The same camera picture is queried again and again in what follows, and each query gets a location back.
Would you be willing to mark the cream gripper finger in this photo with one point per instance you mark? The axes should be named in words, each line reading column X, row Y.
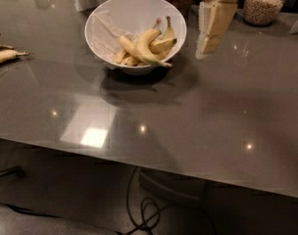
column 205, row 44
column 222, row 14

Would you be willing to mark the large front yellow banana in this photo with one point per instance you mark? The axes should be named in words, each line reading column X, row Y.
column 144, row 53

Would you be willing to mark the upright yellow banana back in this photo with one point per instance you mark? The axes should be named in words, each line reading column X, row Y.
column 169, row 32

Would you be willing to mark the yellow banana right side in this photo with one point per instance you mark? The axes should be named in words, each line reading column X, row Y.
column 159, row 46

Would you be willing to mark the white ceramic bowl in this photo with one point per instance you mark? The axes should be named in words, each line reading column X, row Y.
column 136, row 16

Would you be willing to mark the long yellow banana underneath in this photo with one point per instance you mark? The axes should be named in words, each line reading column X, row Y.
column 128, row 45

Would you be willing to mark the small banana bowl bottom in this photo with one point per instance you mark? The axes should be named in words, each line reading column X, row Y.
column 127, row 59

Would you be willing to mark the white napkin in bowl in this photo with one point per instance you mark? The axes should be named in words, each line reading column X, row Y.
column 106, row 35

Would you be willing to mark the yellow banana on table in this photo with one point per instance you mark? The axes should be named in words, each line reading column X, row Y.
column 8, row 55

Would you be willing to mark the glass jar right cereal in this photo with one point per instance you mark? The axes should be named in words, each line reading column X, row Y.
column 261, row 12

